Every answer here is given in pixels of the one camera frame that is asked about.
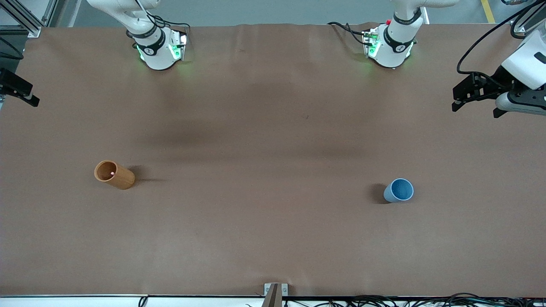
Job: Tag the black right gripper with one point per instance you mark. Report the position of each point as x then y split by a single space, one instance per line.
9 82

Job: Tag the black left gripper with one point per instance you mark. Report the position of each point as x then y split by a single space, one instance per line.
497 80

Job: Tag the blue cup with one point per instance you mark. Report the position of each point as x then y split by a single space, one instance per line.
399 190

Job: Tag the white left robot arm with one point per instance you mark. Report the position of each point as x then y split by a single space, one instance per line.
396 40

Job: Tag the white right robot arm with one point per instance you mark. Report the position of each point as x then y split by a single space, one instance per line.
151 44

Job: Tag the brown wooden cup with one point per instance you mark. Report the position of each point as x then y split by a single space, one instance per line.
119 177

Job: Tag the brown table cover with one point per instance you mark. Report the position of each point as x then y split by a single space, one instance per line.
273 106

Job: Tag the aluminium frame profile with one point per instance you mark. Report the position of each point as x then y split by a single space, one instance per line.
21 15

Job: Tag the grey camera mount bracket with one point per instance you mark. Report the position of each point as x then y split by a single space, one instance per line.
275 294

